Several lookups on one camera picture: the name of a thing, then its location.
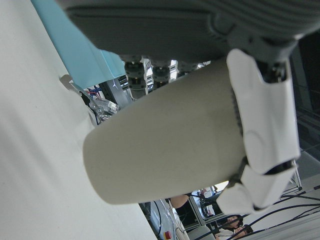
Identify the plain white paper cup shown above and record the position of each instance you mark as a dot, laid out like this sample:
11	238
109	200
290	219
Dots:
162	145

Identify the teach pendant with red button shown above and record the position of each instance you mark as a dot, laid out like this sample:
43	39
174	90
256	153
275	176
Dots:
163	222

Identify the left robot hand grey white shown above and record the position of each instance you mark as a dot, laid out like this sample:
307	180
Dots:
160	27

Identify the light blue board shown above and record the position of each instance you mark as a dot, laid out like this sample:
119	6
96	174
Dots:
80	57

